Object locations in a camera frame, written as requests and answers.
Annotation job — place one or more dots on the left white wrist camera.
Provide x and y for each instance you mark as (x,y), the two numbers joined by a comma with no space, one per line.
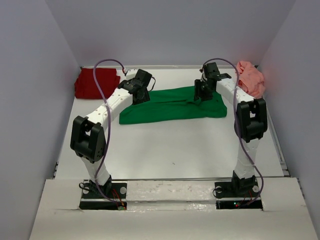
(131,74)

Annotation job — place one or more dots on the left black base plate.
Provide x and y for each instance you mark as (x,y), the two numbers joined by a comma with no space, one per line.
(91,198)

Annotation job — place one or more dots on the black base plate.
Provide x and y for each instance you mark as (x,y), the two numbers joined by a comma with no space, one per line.
(228,199)
(91,198)

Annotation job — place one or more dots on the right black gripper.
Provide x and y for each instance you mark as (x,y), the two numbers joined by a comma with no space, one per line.
(199,93)

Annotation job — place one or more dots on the pink t shirt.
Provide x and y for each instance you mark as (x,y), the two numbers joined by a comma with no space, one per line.
(251,80)

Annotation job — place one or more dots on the green t shirt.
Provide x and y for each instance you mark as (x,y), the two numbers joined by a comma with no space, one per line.
(173,104)

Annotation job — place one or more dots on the aluminium rail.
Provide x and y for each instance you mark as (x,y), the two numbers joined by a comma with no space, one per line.
(191,179)

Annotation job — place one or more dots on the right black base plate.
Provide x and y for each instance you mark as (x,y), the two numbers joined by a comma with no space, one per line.
(228,199)

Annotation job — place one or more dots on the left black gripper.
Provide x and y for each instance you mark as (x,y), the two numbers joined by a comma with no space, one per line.
(145,99)

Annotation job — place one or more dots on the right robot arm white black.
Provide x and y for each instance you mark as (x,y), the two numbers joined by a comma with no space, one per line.
(250,124)

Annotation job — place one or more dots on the folded red t shirt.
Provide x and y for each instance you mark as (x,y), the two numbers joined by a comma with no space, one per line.
(86,88)

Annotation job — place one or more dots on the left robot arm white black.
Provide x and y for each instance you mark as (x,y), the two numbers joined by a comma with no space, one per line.
(90,135)

